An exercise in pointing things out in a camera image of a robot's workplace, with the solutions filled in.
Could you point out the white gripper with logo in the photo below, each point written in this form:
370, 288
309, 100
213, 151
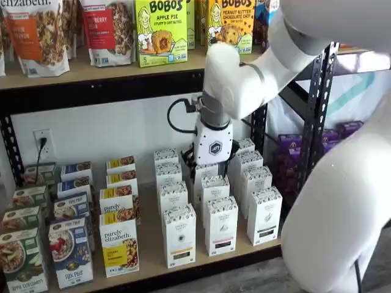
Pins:
214, 146

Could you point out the white tea box yellow strip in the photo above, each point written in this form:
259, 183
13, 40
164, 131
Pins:
168, 174
165, 156
172, 195
178, 238

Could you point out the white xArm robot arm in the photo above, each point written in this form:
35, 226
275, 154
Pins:
244, 79

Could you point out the white tea box pink strip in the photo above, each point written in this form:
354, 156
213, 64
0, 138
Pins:
222, 226
214, 189
207, 170

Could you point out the white tea box black strip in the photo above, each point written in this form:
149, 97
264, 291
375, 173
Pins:
247, 145
249, 158
265, 216
256, 180

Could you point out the purple Annie's snack box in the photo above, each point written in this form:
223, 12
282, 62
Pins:
351, 129
330, 135
290, 142
285, 171

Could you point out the white yellow purely elizabeth box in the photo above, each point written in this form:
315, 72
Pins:
122, 180
120, 163
117, 200
119, 244

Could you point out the wooden shelf board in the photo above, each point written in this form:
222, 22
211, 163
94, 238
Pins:
151, 244
91, 76

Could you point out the green Bobo's apple pie box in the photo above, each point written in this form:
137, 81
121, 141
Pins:
190, 24
162, 33

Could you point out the yellow Bobo's peanut butter box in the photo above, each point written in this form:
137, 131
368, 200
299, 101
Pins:
232, 24
202, 18

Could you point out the blue Flax Plus oatmeal box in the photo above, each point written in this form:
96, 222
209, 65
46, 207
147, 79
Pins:
76, 169
74, 184
70, 253
71, 206

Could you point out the purple blue ZBar box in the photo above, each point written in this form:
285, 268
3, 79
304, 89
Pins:
261, 24

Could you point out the green oatmeal box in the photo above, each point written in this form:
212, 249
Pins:
30, 196
19, 219
21, 262
39, 174

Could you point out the black metal shelving rack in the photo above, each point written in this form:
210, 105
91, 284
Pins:
91, 100

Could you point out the white plastic sheet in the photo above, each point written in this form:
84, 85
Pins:
351, 91

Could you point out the granola bag red label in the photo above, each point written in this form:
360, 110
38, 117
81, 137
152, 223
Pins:
107, 30

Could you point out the white wall power outlet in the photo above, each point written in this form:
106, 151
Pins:
46, 134

